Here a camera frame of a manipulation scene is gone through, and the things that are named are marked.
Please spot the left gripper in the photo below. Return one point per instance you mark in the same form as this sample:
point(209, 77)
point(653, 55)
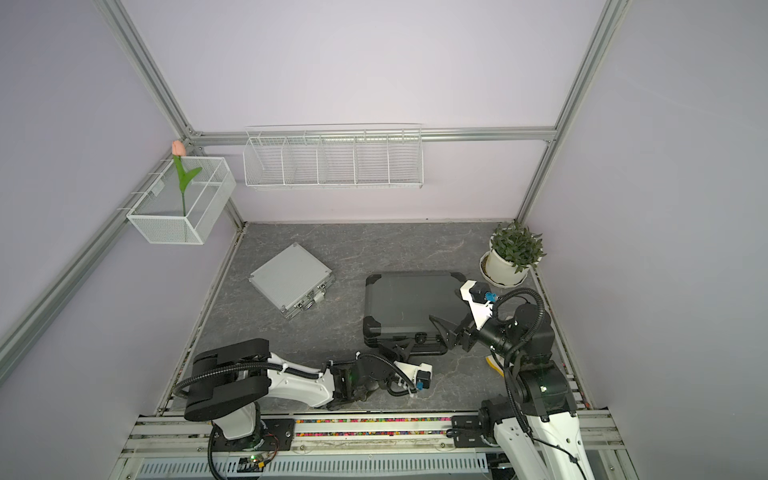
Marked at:
point(400, 353)

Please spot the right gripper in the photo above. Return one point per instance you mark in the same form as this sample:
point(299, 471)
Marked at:
point(449, 331)

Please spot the dark grey poker case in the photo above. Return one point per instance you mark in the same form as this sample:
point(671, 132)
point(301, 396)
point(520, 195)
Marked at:
point(398, 307)

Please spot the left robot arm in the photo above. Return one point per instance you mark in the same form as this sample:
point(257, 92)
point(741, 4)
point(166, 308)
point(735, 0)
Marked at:
point(227, 383)

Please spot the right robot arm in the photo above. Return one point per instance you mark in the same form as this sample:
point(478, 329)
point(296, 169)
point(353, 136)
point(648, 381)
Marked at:
point(536, 424)

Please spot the silver aluminium poker case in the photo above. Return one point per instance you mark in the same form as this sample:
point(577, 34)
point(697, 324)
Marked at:
point(293, 281)

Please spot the potted green plant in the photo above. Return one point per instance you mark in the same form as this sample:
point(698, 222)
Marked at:
point(512, 250)

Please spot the artificial pink tulip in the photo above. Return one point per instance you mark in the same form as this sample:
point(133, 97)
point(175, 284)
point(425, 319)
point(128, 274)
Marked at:
point(185, 177)

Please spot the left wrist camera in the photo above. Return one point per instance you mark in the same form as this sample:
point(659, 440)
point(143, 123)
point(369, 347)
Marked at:
point(419, 374)

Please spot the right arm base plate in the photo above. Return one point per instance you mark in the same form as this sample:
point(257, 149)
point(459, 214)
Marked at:
point(466, 431)

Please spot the white wire wall shelf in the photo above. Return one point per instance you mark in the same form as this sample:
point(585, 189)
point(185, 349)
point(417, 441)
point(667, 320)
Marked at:
point(328, 156)

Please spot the aluminium front rail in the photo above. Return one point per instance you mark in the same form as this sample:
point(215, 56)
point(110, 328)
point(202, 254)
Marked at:
point(312, 433)

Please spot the white mesh wall basket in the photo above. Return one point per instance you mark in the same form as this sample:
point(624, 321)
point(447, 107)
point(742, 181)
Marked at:
point(157, 214)

